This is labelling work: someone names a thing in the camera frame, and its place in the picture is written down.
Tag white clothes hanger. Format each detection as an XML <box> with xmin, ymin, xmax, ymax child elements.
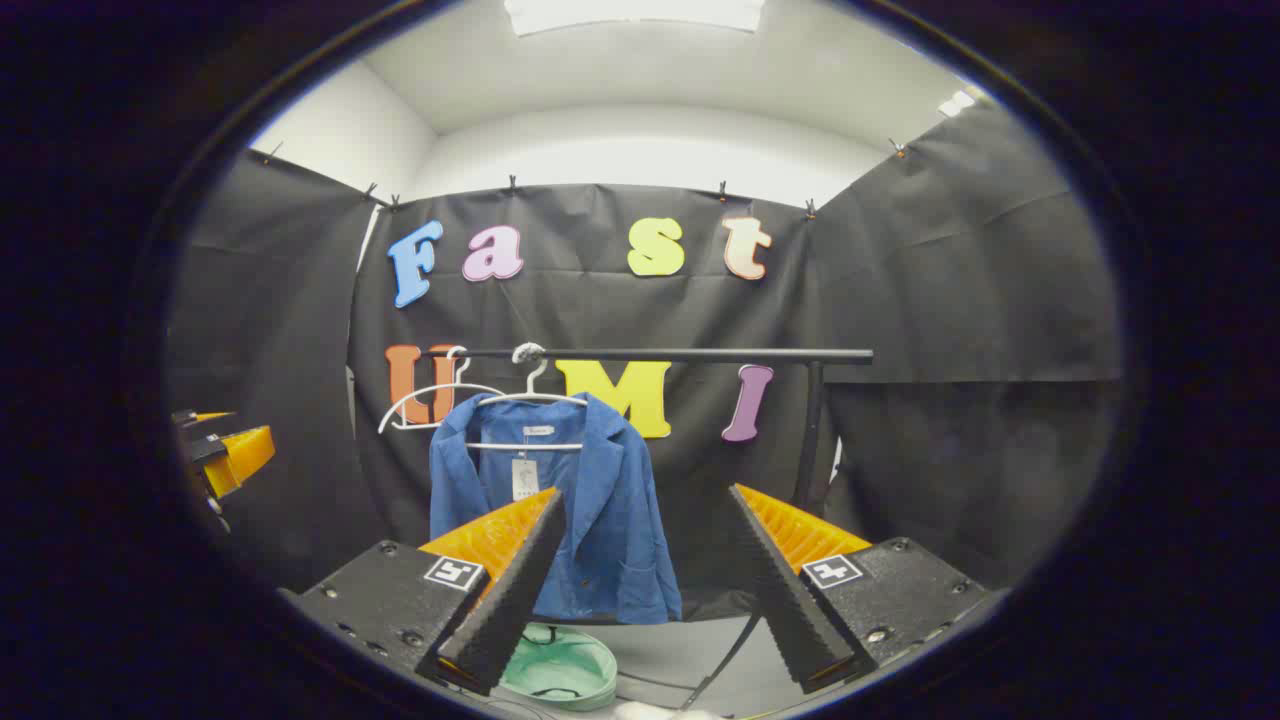
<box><xmin>377</xmin><ymin>345</ymin><xmax>507</xmax><ymax>435</ymax></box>
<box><xmin>464</xmin><ymin>342</ymin><xmax>591</xmax><ymax>452</ymax></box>

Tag large ceiling light panel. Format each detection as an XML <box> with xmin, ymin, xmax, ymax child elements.
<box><xmin>504</xmin><ymin>0</ymin><xmax>767</xmax><ymax>38</ymax></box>

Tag blue jacket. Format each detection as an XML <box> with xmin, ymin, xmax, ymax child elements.
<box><xmin>429</xmin><ymin>392</ymin><xmax>683</xmax><ymax>626</ymax></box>

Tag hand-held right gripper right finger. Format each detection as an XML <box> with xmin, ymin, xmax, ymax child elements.
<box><xmin>728</xmin><ymin>483</ymin><xmax>991</xmax><ymax>696</ymax></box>

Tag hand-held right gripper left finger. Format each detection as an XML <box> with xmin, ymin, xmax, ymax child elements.
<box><xmin>285</xmin><ymin>487</ymin><xmax>568</xmax><ymax>698</ymax></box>

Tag black backdrop cloth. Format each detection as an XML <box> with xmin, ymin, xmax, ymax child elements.
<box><xmin>165</xmin><ymin>100</ymin><xmax>1126</xmax><ymax>626</ymax></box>

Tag black clothes rack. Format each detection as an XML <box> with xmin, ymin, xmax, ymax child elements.
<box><xmin>425</xmin><ymin>345</ymin><xmax>874</xmax><ymax>709</ymax></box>

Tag green laundry hamper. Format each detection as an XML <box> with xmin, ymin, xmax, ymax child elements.
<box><xmin>497</xmin><ymin>622</ymin><xmax>619</xmax><ymax>713</ymax></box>

